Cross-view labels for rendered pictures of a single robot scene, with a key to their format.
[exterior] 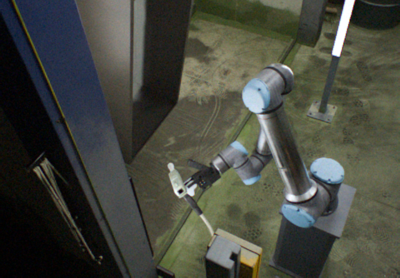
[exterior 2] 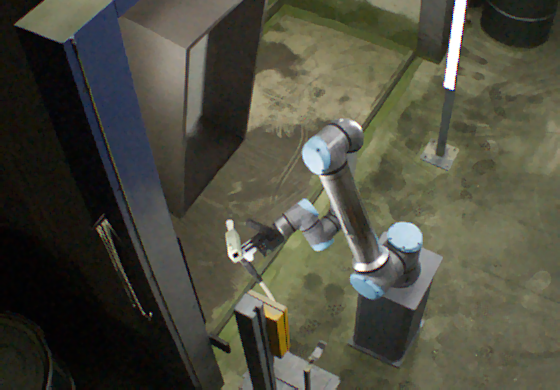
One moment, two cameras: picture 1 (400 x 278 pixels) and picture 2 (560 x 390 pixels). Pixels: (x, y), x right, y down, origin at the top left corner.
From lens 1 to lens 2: 0.90 m
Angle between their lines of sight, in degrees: 3
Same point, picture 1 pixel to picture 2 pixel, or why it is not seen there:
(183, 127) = (254, 168)
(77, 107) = (132, 177)
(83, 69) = (138, 144)
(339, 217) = (418, 289)
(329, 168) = (406, 235)
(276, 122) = (339, 184)
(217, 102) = (303, 135)
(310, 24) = (432, 35)
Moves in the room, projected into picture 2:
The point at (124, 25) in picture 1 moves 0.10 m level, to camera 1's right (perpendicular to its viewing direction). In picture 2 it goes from (178, 71) to (204, 70)
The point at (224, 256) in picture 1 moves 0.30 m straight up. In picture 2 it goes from (248, 309) to (235, 243)
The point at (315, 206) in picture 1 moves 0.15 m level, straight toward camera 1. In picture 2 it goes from (385, 276) to (368, 306)
